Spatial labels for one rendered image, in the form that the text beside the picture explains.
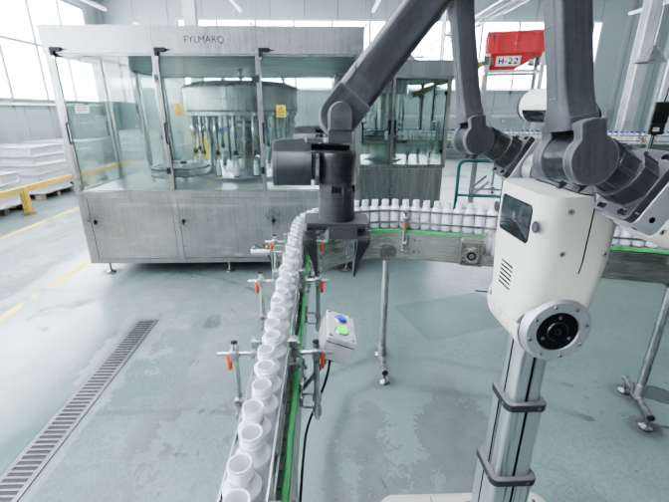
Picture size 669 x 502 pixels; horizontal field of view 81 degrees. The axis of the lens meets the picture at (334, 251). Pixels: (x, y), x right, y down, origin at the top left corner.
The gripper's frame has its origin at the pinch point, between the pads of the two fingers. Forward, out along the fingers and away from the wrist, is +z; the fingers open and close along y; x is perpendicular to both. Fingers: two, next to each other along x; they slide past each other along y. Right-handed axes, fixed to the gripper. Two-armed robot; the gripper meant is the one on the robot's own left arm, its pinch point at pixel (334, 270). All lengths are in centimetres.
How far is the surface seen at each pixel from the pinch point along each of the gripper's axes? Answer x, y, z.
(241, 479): -18.4, -13.6, 25.3
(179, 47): 328, -130, -76
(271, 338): 17.1, -13.7, 23.8
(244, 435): -10.1, -14.7, 25.4
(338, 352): 24.7, 2.3, 32.6
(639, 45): 868, 676, -174
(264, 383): 2.6, -13.2, 25.1
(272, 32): 328, -48, -90
